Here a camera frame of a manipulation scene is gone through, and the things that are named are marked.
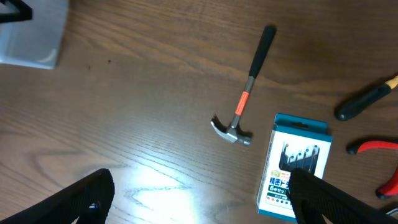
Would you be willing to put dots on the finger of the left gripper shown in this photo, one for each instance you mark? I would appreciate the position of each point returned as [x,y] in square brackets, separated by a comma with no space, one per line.
[17,11]

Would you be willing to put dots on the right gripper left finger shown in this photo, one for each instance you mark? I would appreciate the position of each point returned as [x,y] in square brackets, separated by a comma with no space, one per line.
[86,201]

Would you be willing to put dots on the small claw hammer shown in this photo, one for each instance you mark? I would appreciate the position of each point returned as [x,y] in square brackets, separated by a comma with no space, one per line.
[232,132]

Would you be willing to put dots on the clear plastic container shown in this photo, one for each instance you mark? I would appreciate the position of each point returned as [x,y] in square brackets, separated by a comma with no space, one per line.
[35,43]

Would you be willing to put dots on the red handled pliers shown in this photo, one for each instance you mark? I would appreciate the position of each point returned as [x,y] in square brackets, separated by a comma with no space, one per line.
[376,150]

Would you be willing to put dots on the blue white screwdriver set box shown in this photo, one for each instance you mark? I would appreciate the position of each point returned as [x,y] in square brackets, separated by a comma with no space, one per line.
[295,142]

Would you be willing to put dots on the black handled screwdriver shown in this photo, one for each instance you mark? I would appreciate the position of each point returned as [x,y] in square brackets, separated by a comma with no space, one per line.
[357,103]

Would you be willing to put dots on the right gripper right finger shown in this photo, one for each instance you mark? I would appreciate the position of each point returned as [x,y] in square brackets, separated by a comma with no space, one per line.
[314,201]

